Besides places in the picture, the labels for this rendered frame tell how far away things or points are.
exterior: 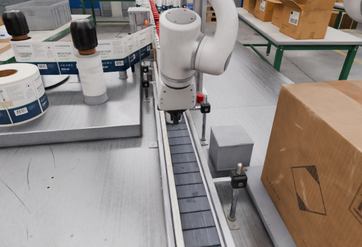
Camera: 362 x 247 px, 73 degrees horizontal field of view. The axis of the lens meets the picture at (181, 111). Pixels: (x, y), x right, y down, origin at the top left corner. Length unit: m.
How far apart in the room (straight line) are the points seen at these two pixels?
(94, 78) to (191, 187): 0.54
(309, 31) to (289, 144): 2.05
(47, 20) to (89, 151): 2.14
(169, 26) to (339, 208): 0.41
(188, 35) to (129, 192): 0.41
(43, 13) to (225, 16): 2.46
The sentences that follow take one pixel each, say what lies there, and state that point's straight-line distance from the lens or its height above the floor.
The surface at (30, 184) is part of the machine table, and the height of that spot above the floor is 0.83.
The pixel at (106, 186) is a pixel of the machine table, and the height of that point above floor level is 0.83.
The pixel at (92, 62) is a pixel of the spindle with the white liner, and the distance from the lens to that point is 0.92.
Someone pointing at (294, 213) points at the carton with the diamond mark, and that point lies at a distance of 0.57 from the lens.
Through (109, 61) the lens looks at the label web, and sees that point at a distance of 1.15.
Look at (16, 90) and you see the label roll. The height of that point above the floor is 1.00.
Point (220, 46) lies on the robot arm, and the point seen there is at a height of 1.19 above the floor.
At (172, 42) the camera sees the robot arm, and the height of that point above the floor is 1.20.
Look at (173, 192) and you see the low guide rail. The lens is 0.55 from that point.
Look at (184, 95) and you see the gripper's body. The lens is 0.62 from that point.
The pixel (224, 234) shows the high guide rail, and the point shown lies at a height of 0.96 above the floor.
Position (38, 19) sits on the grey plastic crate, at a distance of 2.87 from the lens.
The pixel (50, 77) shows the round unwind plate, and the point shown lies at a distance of 1.28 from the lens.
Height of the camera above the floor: 1.32
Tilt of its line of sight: 30 degrees down
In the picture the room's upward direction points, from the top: straight up
